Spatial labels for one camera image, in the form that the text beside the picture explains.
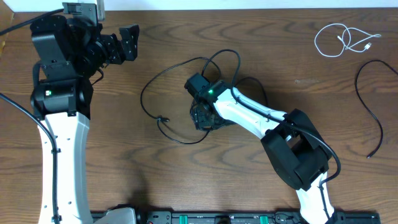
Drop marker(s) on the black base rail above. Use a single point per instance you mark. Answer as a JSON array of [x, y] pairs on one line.
[[159, 216]]

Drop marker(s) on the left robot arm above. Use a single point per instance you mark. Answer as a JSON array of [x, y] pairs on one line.
[[72, 48]]

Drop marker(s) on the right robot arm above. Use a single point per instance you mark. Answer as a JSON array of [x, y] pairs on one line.
[[294, 147]]

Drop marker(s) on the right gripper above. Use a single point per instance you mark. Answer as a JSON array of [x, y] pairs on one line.
[[199, 121]]

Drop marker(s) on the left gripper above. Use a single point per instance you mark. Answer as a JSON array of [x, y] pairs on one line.
[[129, 47]]

